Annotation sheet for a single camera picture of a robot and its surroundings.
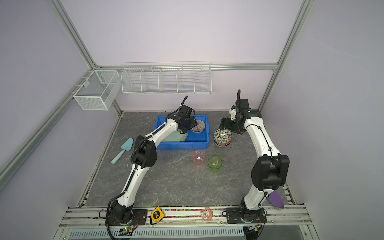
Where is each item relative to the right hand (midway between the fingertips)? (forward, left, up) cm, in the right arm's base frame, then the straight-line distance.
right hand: (227, 129), depth 86 cm
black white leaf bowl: (+4, +1, -13) cm, 14 cm away
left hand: (+11, +18, -11) cm, 24 cm away
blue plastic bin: (+5, +20, -20) cm, 29 cm away
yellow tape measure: (-41, +38, -17) cm, 58 cm away
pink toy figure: (-40, +13, -16) cm, 45 cm away
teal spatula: (0, +66, -18) cm, 68 cm away
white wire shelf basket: (+34, +26, +12) cm, 45 cm away
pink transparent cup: (-9, +17, -17) cm, 26 cm away
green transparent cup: (-13, +7, -18) cm, 23 cm away
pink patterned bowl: (+15, +16, -17) cm, 28 cm away
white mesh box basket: (+27, +83, +7) cm, 87 cm away
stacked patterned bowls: (-1, +2, -13) cm, 13 cm away
